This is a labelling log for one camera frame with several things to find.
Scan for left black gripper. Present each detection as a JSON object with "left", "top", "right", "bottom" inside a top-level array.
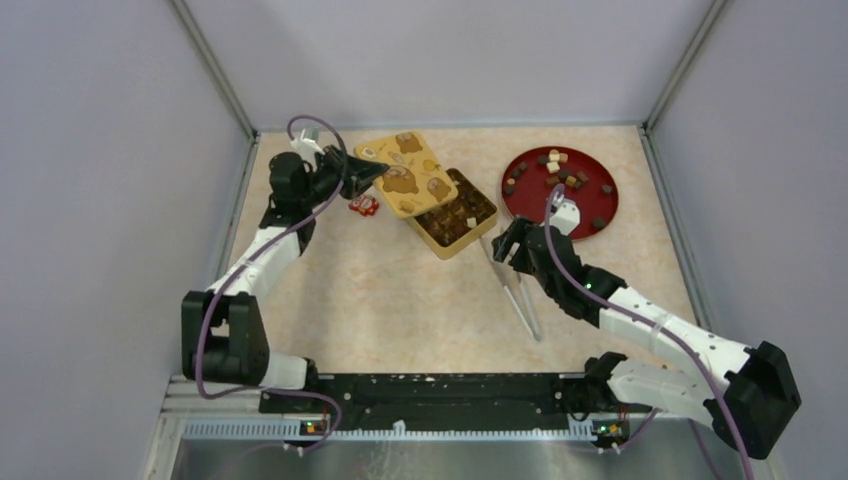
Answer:
[{"left": 300, "top": 144, "right": 390, "bottom": 210}]

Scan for silver metal tongs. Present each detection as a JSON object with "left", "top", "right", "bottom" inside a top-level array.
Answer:
[{"left": 478, "top": 237, "right": 543, "bottom": 342}]

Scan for gold chocolate tin box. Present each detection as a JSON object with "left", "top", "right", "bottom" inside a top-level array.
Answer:
[{"left": 406, "top": 168, "right": 498, "bottom": 260}]

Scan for yellow bear tin lid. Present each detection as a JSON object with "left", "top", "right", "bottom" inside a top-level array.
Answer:
[{"left": 354, "top": 131, "right": 459, "bottom": 219}]

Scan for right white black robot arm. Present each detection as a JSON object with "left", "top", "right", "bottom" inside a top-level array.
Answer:
[{"left": 491, "top": 199, "right": 801, "bottom": 460}]

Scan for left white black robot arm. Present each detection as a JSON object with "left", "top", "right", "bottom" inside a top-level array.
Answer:
[{"left": 181, "top": 129, "right": 389, "bottom": 414}]

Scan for red round plate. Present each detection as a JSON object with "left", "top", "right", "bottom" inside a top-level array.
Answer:
[{"left": 500, "top": 146, "right": 620, "bottom": 244}]

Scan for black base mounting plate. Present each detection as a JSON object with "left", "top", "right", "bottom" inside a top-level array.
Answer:
[{"left": 259, "top": 373, "right": 642, "bottom": 432}]

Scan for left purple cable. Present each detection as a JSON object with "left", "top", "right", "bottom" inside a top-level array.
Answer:
[{"left": 195, "top": 115, "right": 350, "bottom": 401}]

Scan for purple cable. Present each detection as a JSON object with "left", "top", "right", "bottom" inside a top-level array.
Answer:
[
  {"left": 543, "top": 184, "right": 757, "bottom": 480},
  {"left": 195, "top": 115, "right": 350, "bottom": 401}
]

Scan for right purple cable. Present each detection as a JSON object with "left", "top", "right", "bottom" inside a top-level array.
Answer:
[{"left": 543, "top": 184, "right": 757, "bottom": 480}]

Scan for grey aluminium rail frame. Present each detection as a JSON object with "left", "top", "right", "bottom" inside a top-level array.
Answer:
[{"left": 145, "top": 376, "right": 775, "bottom": 479}]

